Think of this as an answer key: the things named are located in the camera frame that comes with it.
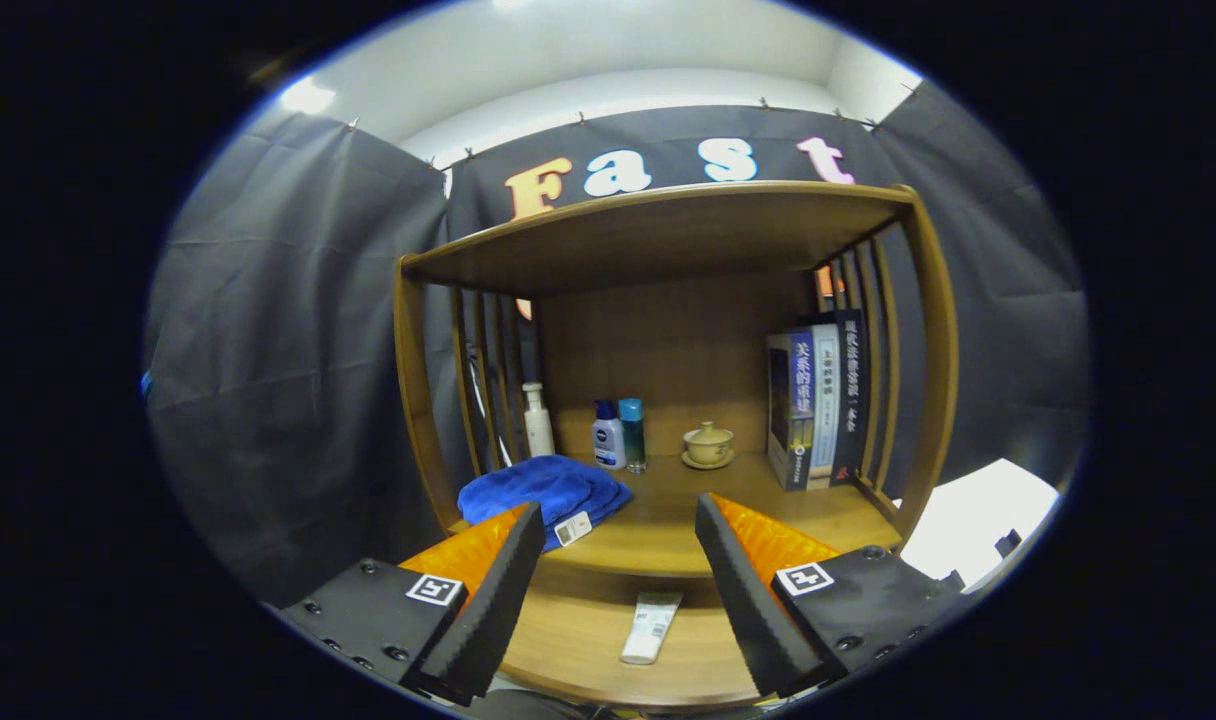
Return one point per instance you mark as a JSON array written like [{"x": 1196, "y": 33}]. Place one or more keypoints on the black backdrop cloth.
[{"x": 288, "y": 350}]

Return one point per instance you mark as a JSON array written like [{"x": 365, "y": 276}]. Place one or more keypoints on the blue towel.
[{"x": 548, "y": 490}]

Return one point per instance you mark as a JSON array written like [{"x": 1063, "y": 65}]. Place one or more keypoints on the white tube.
[{"x": 651, "y": 628}]

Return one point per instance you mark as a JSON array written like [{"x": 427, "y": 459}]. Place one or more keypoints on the white bottle with blue cap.
[{"x": 608, "y": 438}]

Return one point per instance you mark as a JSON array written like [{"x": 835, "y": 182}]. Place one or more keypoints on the white pump bottle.
[{"x": 538, "y": 420}]

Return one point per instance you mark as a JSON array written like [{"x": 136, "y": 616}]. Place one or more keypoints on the beige saucer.
[{"x": 708, "y": 464}]

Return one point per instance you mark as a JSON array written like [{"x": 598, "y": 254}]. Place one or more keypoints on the wooden cabinet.
[{"x": 658, "y": 235}]

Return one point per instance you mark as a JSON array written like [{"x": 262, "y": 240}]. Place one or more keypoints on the black spine book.
[{"x": 850, "y": 390}]

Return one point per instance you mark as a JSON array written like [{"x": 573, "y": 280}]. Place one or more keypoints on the beige lidded teacup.
[{"x": 708, "y": 442}]

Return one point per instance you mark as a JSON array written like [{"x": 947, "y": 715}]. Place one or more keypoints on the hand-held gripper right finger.
[{"x": 758, "y": 610}]

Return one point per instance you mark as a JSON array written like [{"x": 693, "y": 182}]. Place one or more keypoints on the small ceiling light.
[{"x": 306, "y": 97}]

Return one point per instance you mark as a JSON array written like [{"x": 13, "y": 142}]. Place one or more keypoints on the teal bottle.
[{"x": 633, "y": 432}]

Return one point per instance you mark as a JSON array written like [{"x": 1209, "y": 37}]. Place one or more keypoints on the light blue spine book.
[{"x": 825, "y": 400}]

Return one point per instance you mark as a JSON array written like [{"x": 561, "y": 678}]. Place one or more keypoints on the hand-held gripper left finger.
[{"x": 493, "y": 610}]

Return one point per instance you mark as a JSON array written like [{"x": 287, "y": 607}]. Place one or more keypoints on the wooden drawer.
[{"x": 588, "y": 650}]

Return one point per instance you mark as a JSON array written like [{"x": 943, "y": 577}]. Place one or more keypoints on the wooden countertop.
[{"x": 668, "y": 520}]

